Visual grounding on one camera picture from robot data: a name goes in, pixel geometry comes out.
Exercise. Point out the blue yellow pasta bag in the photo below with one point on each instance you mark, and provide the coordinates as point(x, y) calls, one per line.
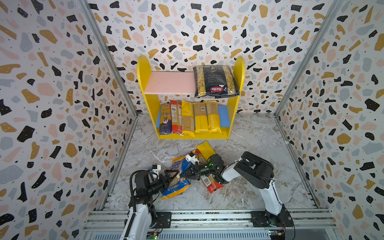
point(165, 126)

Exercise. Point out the yellow spaghetti pack on floor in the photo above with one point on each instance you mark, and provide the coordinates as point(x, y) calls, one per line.
point(206, 150)

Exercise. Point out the yellow spaghetti pack bottom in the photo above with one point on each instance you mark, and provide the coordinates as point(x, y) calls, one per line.
point(213, 117)

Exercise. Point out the red spaghetti pack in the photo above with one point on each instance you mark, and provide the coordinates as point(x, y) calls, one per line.
point(210, 183)
point(176, 112)

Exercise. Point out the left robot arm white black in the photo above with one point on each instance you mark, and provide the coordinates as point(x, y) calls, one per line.
point(143, 221)

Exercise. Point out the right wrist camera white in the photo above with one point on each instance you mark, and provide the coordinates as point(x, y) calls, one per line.
point(193, 158)

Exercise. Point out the blue orange orecchiette bag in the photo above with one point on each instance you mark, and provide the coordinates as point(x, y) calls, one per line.
point(179, 184)

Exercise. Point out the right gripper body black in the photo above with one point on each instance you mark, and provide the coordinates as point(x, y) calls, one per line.
point(195, 171)

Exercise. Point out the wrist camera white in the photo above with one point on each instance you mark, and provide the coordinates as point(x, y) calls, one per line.
point(193, 158)
point(156, 169)

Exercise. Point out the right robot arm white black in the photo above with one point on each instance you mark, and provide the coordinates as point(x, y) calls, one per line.
point(259, 173)

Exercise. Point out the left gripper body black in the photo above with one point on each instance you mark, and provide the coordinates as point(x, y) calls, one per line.
point(157, 185)

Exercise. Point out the dark penne pasta bag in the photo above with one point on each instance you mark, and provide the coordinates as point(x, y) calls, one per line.
point(215, 82)

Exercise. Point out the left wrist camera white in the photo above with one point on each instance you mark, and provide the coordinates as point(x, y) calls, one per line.
point(156, 169)

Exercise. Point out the yellow spaghetti pack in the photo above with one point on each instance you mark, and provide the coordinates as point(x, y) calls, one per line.
point(213, 117)
point(206, 150)
point(188, 119)
point(201, 119)

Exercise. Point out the yellow shelf pink blue boards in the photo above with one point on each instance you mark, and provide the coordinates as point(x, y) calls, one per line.
point(153, 84)

